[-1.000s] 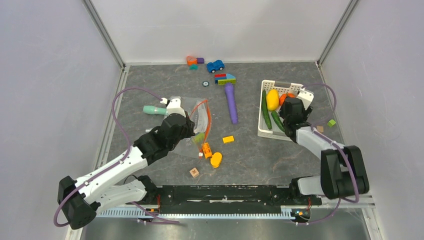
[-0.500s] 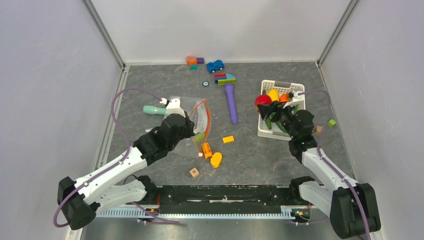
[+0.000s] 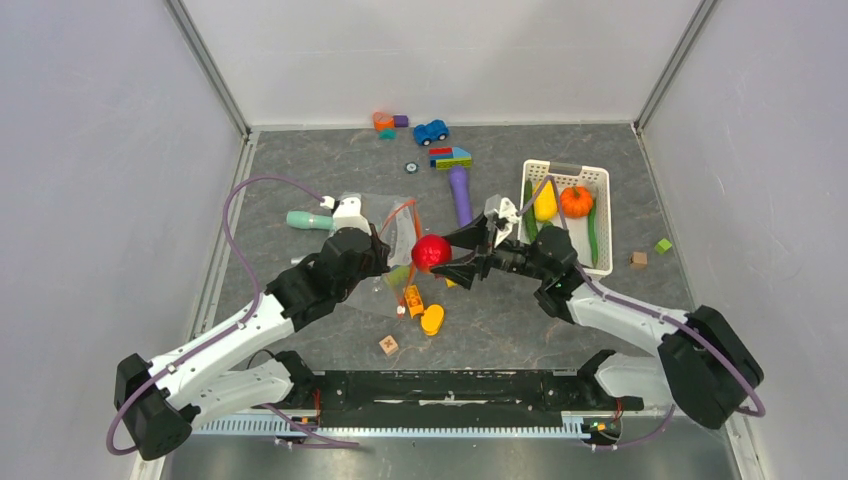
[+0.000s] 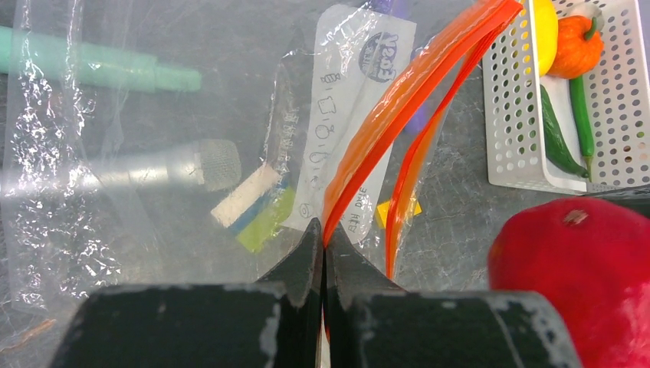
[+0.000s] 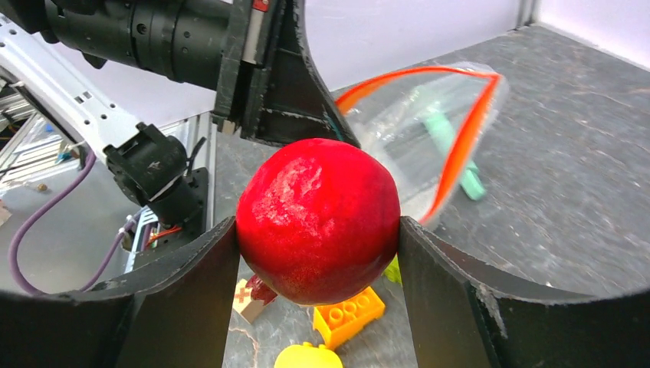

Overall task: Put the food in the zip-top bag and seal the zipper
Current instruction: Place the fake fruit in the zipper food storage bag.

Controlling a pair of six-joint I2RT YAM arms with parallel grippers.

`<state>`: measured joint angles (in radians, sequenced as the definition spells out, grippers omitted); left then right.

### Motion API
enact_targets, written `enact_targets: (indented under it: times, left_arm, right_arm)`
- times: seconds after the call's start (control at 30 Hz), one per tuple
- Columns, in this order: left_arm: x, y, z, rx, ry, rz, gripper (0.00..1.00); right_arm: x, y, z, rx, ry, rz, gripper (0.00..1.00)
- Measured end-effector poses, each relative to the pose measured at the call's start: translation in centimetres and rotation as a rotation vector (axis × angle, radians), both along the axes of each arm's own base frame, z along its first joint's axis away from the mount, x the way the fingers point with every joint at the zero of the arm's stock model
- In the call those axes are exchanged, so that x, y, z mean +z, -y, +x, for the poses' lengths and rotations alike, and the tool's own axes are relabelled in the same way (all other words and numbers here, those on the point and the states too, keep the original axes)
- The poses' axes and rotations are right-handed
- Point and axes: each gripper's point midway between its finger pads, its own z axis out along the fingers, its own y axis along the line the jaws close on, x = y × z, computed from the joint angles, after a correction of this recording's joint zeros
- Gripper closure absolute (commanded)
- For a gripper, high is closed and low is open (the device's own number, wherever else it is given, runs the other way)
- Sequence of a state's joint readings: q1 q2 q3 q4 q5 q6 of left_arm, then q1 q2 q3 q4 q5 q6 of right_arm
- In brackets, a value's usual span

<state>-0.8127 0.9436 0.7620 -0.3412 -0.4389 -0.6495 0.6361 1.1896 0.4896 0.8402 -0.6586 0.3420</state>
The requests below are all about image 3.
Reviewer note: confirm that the white plastic basket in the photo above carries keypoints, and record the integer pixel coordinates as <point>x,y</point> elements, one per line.
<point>564,175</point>

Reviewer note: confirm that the small round badge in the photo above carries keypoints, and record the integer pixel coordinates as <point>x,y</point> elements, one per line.
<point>412,168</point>

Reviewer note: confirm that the multicolour brick stack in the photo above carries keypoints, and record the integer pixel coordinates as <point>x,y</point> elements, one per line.
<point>447,157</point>

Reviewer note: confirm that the orange brick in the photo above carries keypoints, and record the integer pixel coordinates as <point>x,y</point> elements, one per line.
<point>413,301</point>

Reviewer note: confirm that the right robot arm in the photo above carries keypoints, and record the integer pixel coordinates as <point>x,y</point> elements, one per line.
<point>701,365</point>

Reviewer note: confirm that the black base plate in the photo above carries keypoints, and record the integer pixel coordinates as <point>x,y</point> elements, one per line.
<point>445,398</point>

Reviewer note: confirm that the clear zip bag orange zipper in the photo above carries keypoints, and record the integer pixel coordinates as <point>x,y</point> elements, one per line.
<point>398,225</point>

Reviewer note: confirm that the purple small block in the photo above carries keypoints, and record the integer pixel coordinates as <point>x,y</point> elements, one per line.
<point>400,121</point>

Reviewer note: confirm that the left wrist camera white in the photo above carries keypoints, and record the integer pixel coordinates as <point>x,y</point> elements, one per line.
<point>346,212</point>

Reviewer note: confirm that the blue toy car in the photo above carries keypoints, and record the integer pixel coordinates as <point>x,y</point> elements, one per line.
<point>426,134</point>

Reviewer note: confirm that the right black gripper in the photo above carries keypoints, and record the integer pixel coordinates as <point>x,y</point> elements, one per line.
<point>464,272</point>

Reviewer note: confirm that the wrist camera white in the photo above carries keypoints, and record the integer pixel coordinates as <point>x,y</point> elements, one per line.
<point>501,217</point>
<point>346,212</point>

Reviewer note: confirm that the small green cube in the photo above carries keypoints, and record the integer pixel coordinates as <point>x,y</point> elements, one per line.
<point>663,246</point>

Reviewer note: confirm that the red apple toy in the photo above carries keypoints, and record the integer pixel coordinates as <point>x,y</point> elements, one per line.
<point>431,250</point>

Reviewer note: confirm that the green chili pepper toy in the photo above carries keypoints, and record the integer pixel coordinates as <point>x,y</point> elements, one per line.
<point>592,234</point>

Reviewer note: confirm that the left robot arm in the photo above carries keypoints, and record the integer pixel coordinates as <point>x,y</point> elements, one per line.
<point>158,400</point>

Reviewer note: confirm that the long green cucumber toy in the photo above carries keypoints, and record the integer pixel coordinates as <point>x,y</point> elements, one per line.
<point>529,218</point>

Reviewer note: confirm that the orange pumpkin toy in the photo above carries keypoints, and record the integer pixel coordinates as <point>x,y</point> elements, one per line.
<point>576,202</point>

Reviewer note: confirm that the small wooden cube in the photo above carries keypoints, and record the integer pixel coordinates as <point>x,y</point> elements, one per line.
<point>638,260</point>

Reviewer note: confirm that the wooden cube with X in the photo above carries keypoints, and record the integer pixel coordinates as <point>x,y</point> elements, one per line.
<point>389,345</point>

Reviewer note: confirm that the orange oval block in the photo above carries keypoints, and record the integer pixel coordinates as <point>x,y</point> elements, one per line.
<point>432,319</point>

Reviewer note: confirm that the teal small block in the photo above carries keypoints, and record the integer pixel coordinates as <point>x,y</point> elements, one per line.
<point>387,134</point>

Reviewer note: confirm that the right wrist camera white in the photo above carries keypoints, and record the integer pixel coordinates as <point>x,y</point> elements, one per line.
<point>501,217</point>

